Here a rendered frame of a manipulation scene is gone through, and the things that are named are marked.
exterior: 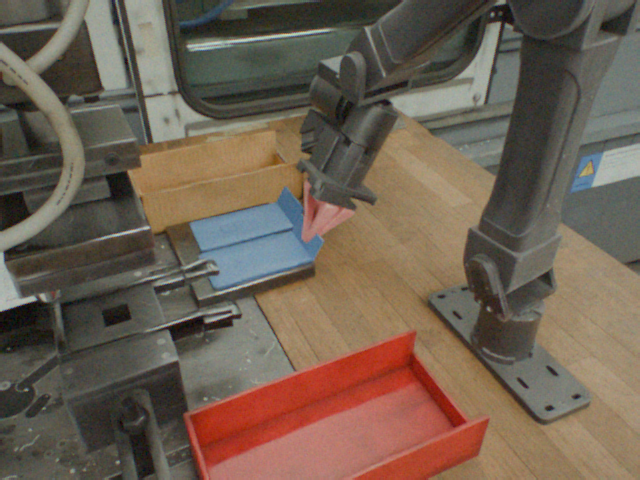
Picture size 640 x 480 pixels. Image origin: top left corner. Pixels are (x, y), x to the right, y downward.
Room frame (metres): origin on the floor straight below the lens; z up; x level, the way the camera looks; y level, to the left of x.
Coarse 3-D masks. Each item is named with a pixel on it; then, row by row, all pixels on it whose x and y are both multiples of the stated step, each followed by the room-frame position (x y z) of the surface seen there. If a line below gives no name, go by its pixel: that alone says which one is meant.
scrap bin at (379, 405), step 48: (288, 384) 0.35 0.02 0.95; (336, 384) 0.37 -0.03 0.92; (384, 384) 0.39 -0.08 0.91; (432, 384) 0.37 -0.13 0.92; (192, 432) 0.29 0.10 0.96; (240, 432) 0.33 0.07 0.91; (288, 432) 0.33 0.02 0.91; (336, 432) 0.33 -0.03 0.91; (384, 432) 0.33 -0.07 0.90; (432, 432) 0.33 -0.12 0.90; (480, 432) 0.31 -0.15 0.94
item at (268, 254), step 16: (272, 240) 0.62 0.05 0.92; (288, 240) 0.62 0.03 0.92; (320, 240) 0.59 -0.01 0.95; (208, 256) 0.58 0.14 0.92; (224, 256) 0.58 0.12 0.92; (256, 256) 0.58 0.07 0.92; (272, 256) 0.58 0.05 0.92; (288, 256) 0.58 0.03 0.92; (304, 256) 0.58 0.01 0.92; (224, 272) 0.55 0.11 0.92; (240, 272) 0.55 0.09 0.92; (256, 272) 0.55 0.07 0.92
